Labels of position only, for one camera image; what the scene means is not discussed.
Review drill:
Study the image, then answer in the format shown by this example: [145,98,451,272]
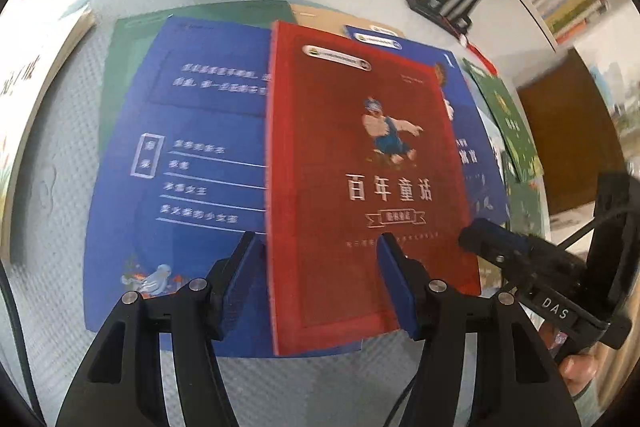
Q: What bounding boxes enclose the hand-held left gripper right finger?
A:
[376,232,582,427]

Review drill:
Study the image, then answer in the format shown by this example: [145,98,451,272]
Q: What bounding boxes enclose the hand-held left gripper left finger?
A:
[55,231,266,427]

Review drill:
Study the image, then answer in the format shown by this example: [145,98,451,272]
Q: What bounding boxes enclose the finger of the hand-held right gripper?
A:
[458,217,534,275]

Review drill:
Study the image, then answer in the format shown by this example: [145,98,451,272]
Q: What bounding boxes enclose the red storybook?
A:
[265,21,483,356]

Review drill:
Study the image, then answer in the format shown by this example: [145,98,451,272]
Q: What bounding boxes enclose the row of shelf books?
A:
[529,0,612,46]

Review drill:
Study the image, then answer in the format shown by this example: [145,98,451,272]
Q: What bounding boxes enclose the person's right hand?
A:
[558,353,602,400]

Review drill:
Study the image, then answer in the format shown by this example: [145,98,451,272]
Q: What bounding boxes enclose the green book with plant print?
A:
[501,164,552,260]

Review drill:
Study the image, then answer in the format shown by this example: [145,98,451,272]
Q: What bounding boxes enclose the blue book with figure cover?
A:
[344,24,512,230]

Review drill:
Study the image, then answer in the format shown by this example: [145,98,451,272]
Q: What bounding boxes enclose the green book with yellow print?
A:
[462,57,545,184]

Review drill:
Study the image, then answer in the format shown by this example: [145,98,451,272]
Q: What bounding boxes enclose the blue book with white text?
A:
[83,16,364,359]

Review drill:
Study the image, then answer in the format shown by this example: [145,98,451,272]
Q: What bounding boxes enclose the red tassel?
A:
[461,33,499,76]

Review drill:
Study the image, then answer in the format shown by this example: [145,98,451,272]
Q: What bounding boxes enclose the dark green book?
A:
[97,0,297,148]

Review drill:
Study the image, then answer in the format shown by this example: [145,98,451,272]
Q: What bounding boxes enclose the tan book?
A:
[290,4,407,42]

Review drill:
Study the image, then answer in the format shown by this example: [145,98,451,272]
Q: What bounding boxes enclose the large white book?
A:
[0,8,97,264]

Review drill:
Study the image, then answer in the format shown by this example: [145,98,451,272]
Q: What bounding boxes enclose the black cable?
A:
[387,347,427,427]
[0,257,43,415]

